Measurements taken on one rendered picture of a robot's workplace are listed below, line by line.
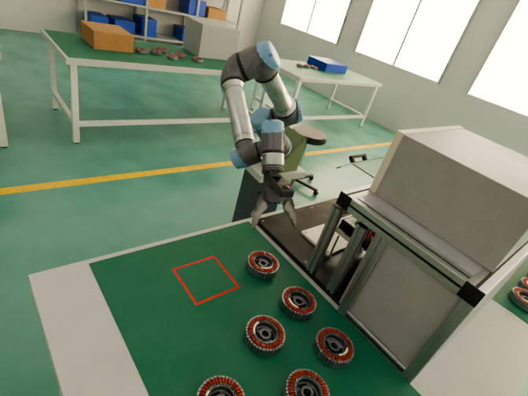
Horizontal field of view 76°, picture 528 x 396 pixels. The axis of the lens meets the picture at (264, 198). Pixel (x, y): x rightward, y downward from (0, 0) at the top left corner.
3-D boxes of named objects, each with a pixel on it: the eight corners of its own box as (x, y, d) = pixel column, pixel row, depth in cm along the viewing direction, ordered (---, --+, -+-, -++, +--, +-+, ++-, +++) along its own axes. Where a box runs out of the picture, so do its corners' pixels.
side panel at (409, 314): (336, 310, 111) (377, 235, 95) (342, 306, 113) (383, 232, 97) (409, 383, 95) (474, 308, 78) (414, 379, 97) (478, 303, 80)
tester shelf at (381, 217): (335, 203, 104) (340, 190, 102) (434, 175, 147) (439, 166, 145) (474, 308, 78) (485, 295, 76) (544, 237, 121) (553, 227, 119)
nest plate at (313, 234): (300, 233, 139) (302, 231, 138) (324, 225, 148) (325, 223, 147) (327, 257, 130) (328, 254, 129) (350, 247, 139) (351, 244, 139)
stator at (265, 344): (285, 331, 99) (289, 323, 97) (276, 364, 90) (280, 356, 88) (250, 317, 100) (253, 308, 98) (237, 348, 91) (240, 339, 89)
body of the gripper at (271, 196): (276, 204, 117) (276, 170, 118) (287, 203, 109) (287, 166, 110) (256, 204, 114) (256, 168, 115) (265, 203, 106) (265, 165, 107)
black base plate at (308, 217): (254, 223, 141) (256, 218, 139) (348, 197, 181) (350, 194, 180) (338, 306, 113) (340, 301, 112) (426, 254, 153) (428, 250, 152)
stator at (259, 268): (242, 258, 121) (244, 250, 119) (270, 256, 125) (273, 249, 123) (251, 281, 112) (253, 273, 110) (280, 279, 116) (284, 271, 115)
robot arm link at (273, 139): (287, 124, 116) (281, 117, 108) (287, 155, 115) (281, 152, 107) (265, 126, 118) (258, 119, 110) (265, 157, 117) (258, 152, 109)
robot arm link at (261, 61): (275, 115, 183) (233, 45, 134) (302, 105, 179) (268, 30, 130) (280, 134, 179) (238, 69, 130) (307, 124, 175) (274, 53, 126)
